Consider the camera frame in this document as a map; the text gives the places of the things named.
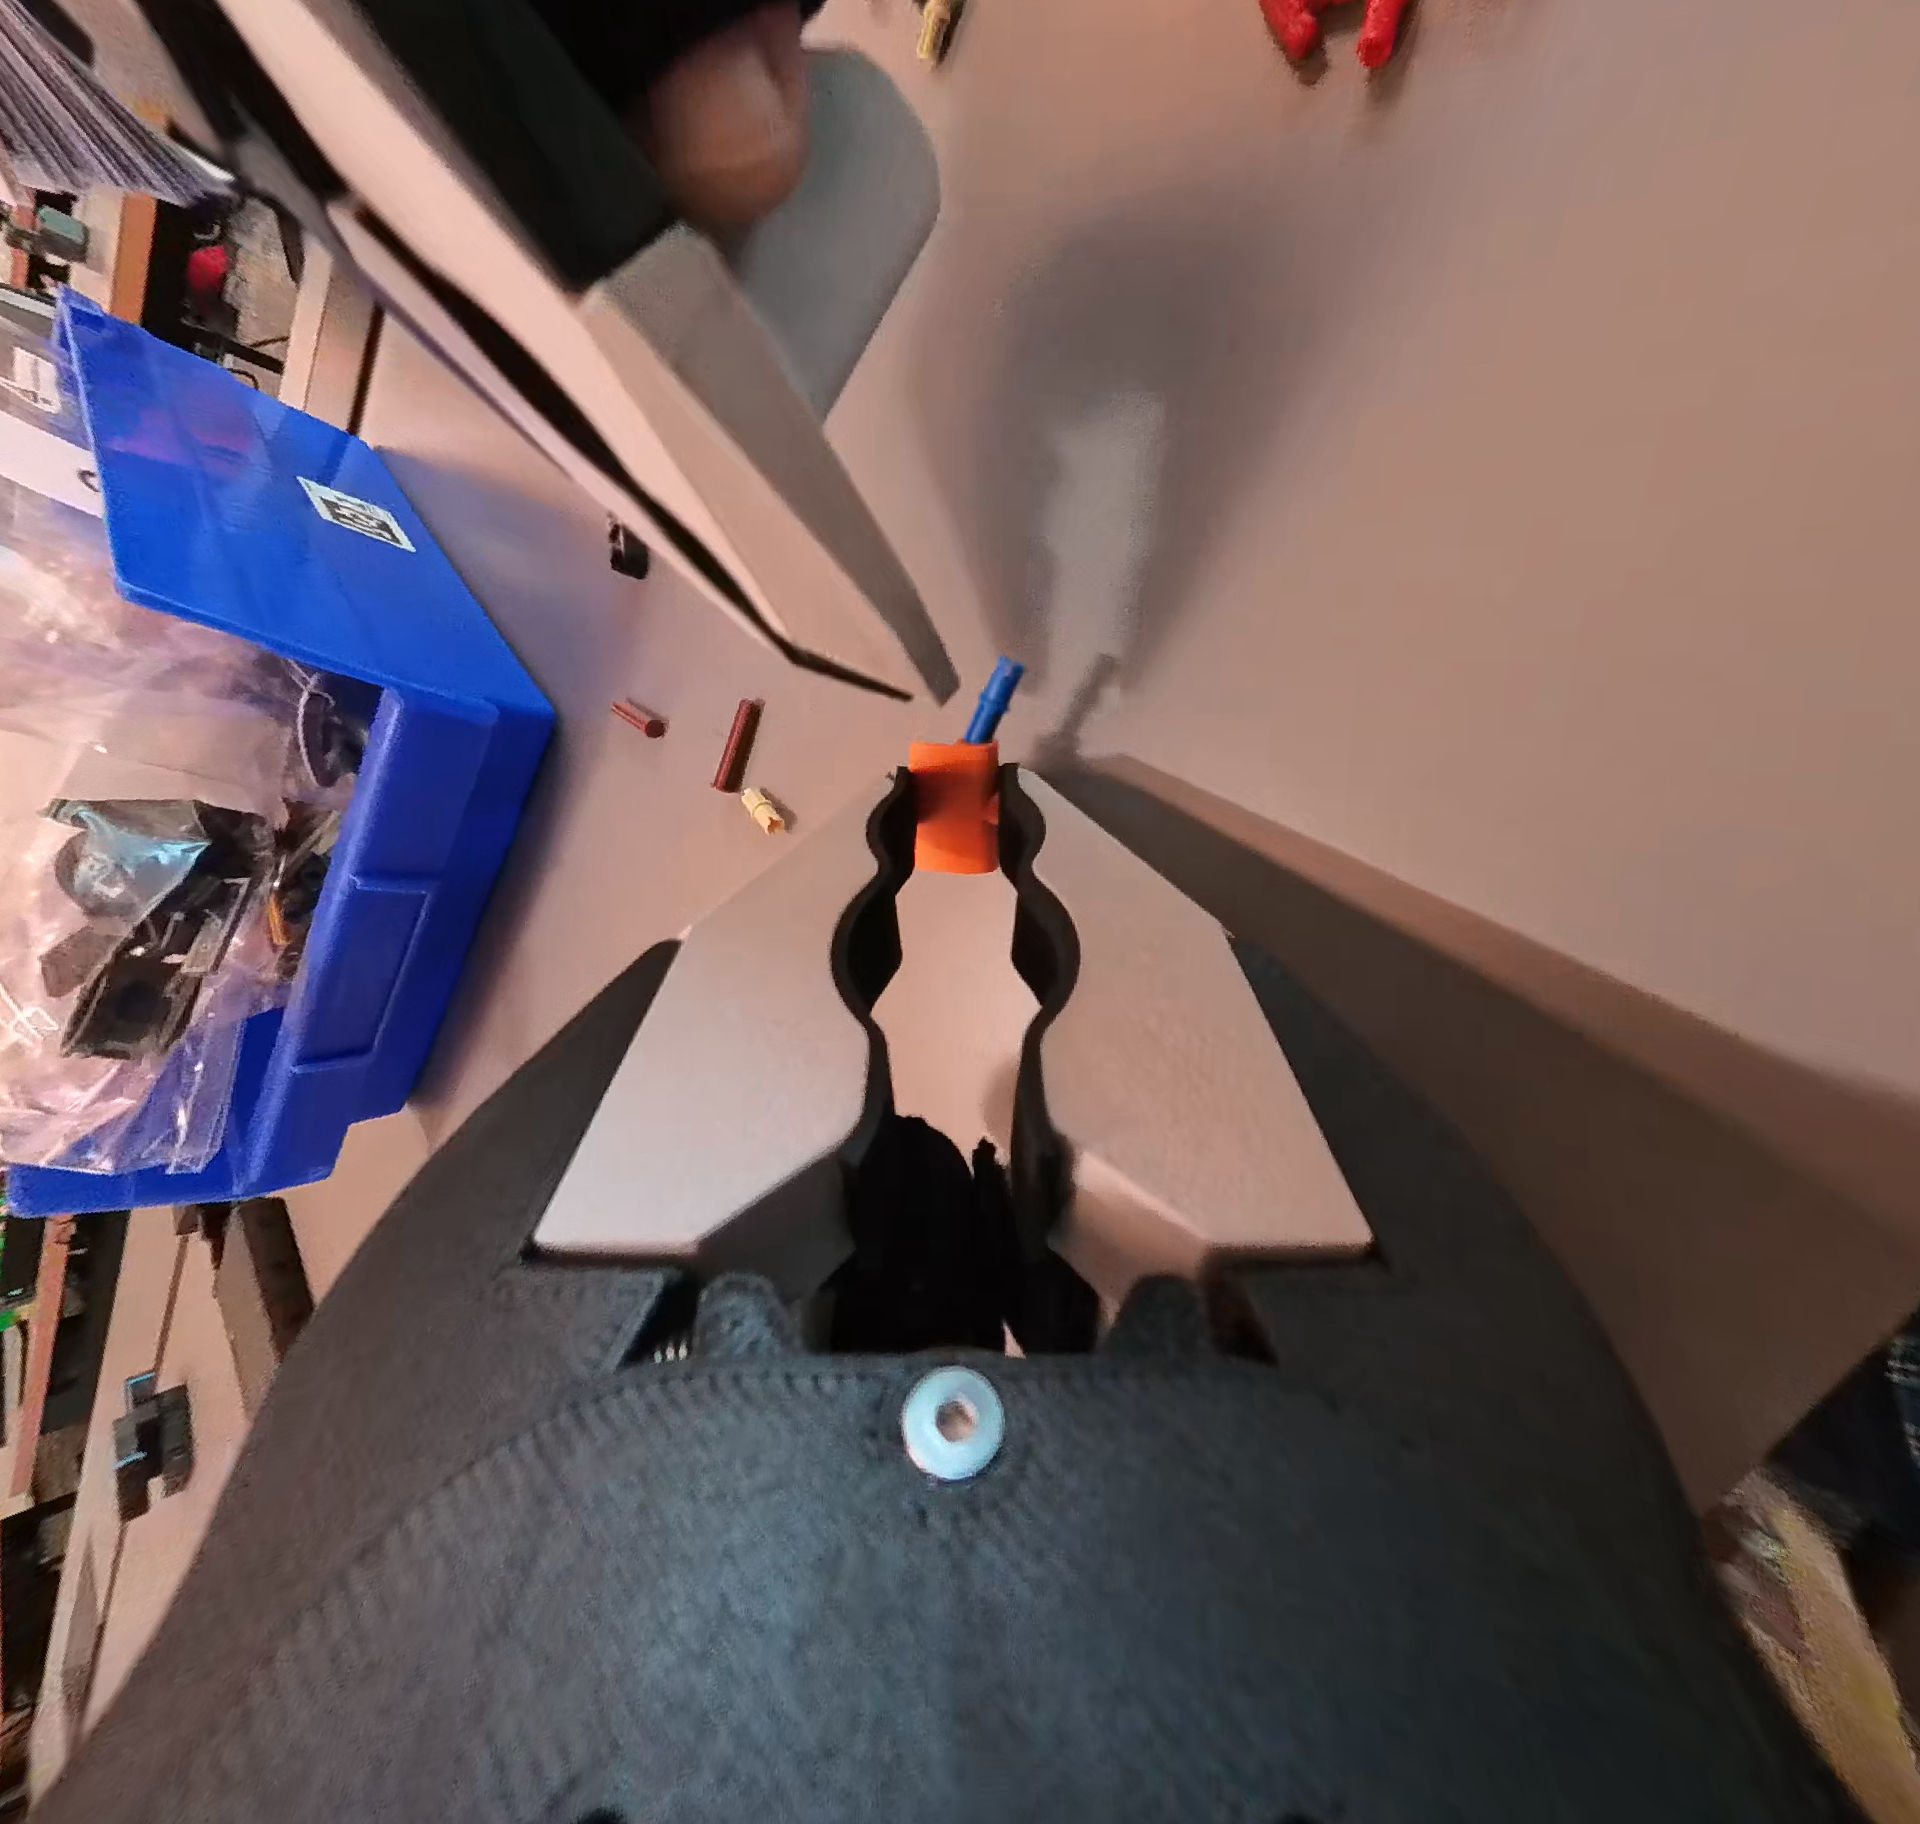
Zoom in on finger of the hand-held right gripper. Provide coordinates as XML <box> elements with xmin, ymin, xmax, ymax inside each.
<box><xmin>577</xmin><ymin>228</ymin><xmax>963</xmax><ymax>707</ymax></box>
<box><xmin>165</xmin><ymin>0</ymin><xmax>918</xmax><ymax>702</ymax></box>

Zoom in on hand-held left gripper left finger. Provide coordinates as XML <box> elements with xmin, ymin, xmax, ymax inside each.
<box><xmin>530</xmin><ymin>773</ymin><xmax>924</xmax><ymax>1307</ymax></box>

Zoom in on person's right hand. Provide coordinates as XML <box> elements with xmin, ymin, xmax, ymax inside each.
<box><xmin>643</xmin><ymin>14</ymin><xmax>814</xmax><ymax>225</ymax></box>

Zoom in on blue plastic bin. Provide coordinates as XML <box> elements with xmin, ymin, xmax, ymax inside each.
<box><xmin>4</xmin><ymin>286</ymin><xmax>556</xmax><ymax>1223</ymax></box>

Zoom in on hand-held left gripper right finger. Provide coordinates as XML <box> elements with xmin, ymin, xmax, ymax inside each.
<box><xmin>997</xmin><ymin>764</ymin><xmax>1376</xmax><ymax>1303</ymax></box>

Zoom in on orange lego connector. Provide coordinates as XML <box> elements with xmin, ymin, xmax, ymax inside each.
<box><xmin>907</xmin><ymin>741</ymin><xmax>1002</xmax><ymax>879</ymax></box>

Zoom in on stack of papers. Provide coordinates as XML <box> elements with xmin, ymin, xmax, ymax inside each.
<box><xmin>0</xmin><ymin>0</ymin><xmax>241</xmax><ymax>211</ymax></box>

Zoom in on black lego beam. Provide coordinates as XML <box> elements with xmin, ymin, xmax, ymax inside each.
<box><xmin>112</xmin><ymin>1375</ymin><xmax>196</xmax><ymax>1520</ymax></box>

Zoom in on plaid shirt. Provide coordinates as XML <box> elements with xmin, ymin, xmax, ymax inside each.
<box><xmin>1770</xmin><ymin>1327</ymin><xmax>1920</xmax><ymax>1556</ymax></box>

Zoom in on clear plastic bags of parts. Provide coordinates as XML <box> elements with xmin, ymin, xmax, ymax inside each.
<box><xmin>0</xmin><ymin>473</ymin><xmax>378</xmax><ymax>1169</ymax></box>

